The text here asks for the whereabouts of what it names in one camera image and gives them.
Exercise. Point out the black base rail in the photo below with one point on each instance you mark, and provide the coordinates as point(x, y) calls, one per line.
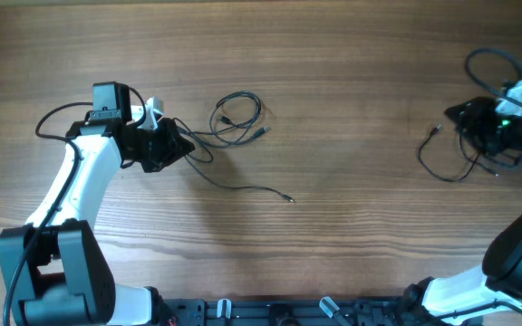
point(373, 311)

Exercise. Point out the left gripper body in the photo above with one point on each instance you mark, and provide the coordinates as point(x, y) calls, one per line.
point(155, 148)

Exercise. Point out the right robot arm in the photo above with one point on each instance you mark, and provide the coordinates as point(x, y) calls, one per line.
point(494, 286)

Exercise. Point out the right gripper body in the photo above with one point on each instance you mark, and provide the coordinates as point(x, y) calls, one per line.
point(491, 130)

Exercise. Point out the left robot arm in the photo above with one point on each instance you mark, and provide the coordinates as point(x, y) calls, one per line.
point(53, 267)

